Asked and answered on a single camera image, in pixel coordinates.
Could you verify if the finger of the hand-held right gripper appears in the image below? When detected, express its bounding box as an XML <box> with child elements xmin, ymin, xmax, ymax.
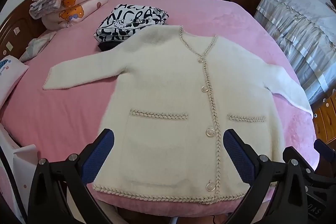
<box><xmin>283</xmin><ymin>147</ymin><xmax>319</xmax><ymax>174</ymax></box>
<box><xmin>314</xmin><ymin>139</ymin><xmax>336</xmax><ymax>161</ymax></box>

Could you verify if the small grey white cloth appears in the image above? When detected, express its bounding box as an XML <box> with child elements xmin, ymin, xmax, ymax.
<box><xmin>19</xmin><ymin>31</ymin><xmax>57</xmax><ymax>63</ymax></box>

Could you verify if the black folded garment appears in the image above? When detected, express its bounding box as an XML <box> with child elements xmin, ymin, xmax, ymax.
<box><xmin>98</xmin><ymin>40</ymin><xmax>118</xmax><ymax>52</ymax></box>

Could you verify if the pink bed blanket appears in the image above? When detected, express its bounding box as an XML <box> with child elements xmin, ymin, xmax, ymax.
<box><xmin>0</xmin><ymin>0</ymin><xmax>319</xmax><ymax>216</ymax></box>

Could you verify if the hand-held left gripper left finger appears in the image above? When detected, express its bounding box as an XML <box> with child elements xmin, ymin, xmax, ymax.
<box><xmin>28</xmin><ymin>128</ymin><xmax>124</xmax><ymax>224</ymax></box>

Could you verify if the brown wooden headboard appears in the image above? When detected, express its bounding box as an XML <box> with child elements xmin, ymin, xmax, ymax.
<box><xmin>0</xmin><ymin>0</ymin><xmax>46</xmax><ymax>62</ymax></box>

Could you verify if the wooden drawer cabinet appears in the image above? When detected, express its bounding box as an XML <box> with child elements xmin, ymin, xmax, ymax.
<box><xmin>311</xmin><ymin>91</ymin><xmax>336</xmax><ymax>144</ymax></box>

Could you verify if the black and white printed garment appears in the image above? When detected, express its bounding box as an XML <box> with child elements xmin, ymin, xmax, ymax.
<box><xmin>94</xmin><ymin>4</ymin><xmax>168</xmax><ymax>44</ymax></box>

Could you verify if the grey lace furniture cover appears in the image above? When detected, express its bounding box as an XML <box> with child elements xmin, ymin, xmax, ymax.
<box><xmin>253</xmin><ymin>0</ymin><xmax>336</xmax><ymax>106</ymax></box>

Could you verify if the white pillow with blue print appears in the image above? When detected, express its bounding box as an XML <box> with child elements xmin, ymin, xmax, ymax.
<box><xmin>0</xmin><ymin>55</ymin><xmax>29</xmax><ymax>109</ymax></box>

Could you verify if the pink bear print quilt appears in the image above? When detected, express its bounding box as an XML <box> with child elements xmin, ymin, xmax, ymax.
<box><xmin>41</xmin><ymin>0</ymin><xmax>109</xmax><ymax>30</ymax></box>

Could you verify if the cream fuzzy braided-trim cardigan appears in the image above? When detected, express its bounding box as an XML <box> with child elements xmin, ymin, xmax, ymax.
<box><xmin>42</xmin><ymin>25</ymin><xmax>314</xmax><ymax>207</ymax></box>

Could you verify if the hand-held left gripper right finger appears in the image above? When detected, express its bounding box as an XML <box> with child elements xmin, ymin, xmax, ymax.
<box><xmin>223</xmin><ymin>129</ymin><xmax>306</xmax><ymax>224</ymax></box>

